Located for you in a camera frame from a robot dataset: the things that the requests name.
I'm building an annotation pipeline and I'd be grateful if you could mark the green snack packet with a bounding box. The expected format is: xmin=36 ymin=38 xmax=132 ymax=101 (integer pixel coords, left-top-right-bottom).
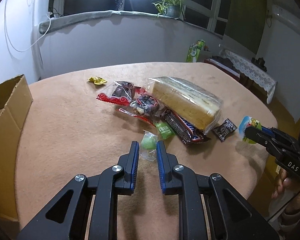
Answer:
xmin=155 ymin=121 xmax=175 ymax=140

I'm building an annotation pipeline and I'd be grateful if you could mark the black tripod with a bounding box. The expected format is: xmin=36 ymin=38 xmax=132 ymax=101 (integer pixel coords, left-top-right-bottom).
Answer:
xmin=115 ymin=0 xmax=134 ymax=11

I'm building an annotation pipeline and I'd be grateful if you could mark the green white carton box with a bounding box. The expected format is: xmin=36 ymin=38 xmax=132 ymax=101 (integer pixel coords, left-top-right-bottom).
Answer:
xmin=186 ymin=40 xmax=205 ymax=63

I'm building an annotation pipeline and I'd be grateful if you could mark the light green candy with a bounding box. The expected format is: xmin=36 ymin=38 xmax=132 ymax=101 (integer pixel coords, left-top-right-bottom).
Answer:
xmin=140 ymin=130 xmax=158 ymax=161

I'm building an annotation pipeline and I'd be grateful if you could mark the potted spider plant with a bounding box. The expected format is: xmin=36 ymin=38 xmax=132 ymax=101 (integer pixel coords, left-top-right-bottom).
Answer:
xmin=152 ymin=0 xmax=185 ymax=20

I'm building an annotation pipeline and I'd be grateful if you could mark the person's right hand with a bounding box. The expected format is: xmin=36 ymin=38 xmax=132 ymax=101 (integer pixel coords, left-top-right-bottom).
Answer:
xmin=271 ymin=168 xmax=300 ymax=215

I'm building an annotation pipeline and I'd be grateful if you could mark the open cardboard box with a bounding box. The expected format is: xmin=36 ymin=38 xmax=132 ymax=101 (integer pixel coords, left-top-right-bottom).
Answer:
xmin=0 ymin=75 xmax=33 ymax=239

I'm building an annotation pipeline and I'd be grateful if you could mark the brown Snickers bar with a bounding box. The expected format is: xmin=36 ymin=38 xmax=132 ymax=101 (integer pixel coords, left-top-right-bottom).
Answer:
xmin=161 ymin=109 xmax=211 ymax=145

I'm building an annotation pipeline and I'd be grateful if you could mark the jelly cup with blue lid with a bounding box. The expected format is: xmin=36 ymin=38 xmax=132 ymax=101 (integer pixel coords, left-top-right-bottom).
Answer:
xmin=238 ymin=116 xmax=262 ymax=144

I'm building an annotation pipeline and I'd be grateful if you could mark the grey windowsill cloth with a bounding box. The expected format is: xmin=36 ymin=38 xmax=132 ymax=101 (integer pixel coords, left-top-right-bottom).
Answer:
xmin=38 ymin=10 xmax=182 ymax=35

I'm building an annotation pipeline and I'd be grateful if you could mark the bagged sliced bread loaf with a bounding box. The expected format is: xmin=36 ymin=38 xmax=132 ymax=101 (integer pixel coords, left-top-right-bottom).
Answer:
xmin=145 ymin=76 xmax=223 ymax=134

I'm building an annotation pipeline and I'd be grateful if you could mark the white hanging cable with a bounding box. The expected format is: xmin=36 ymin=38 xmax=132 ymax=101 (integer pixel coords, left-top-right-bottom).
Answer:
xmin=3 ymin=0 xmax=52 ymax=53

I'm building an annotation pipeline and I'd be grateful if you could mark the yellow wrapped candy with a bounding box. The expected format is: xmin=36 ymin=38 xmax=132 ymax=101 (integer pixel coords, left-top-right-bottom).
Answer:
xmin=88 ymin=76 xmax=107 ymax=86

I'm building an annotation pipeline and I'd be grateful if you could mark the white lace tablecloth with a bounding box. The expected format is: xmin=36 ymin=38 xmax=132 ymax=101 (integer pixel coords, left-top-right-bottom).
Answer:
xmin=219 ymin=48 xmax=277 ymax=104

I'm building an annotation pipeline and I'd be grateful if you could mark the small black candy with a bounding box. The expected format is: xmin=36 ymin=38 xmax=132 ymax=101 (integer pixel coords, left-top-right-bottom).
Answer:
xmin=212 ymin=118 xmax=237 ymax=142

